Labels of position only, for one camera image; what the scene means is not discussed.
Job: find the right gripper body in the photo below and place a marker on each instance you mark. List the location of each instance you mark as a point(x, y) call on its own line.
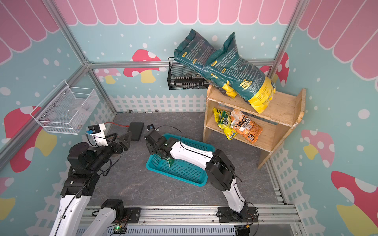
point(152, 148)

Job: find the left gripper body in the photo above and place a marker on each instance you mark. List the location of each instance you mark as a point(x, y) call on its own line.
point(114, 149)

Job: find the dark green fertilizer bag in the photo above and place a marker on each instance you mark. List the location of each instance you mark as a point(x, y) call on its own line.
point(194, 52)
point(229, 70)

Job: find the small light green bag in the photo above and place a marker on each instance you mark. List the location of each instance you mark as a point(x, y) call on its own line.
point(170, 161)

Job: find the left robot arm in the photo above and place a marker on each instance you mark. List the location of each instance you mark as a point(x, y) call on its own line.
point(88, 164)

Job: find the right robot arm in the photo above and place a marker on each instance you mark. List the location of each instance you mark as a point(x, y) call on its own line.
point(198, 163)

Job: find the yellow snack bag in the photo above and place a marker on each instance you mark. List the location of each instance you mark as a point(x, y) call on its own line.
point(223, 120)

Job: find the orange snack bag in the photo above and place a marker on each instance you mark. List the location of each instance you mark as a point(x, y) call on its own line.
point(245, 126)

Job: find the wooden shelf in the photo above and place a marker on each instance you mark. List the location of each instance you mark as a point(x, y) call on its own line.
point(284, 113)

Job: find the black box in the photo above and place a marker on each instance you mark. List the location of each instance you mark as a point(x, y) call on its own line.
point(136, 129)

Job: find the teal plastic basket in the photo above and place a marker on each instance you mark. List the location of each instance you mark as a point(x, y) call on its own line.
point(181, 170)

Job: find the green circuit board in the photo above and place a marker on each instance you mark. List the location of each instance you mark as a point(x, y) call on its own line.
point(119, 230)

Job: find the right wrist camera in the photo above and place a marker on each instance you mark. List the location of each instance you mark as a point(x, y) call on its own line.
point(150, 127)

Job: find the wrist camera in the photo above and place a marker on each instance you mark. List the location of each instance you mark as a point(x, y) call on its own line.
point(150, 127)
point(96, 136)

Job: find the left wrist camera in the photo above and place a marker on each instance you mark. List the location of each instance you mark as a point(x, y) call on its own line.
point(96, 136)

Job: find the white wire mesh basket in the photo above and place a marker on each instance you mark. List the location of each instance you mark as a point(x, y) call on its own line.
point(65, 109)

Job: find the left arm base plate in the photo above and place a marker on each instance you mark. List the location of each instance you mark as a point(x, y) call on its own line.
point(129, 215)

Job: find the black wire mesh basket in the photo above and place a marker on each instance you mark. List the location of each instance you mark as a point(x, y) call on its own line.
point(181, 77)

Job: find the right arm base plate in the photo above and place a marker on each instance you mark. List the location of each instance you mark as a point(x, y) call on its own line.
point(248, 215)

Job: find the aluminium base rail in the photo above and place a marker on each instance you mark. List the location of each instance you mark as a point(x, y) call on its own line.
point(188, 215)

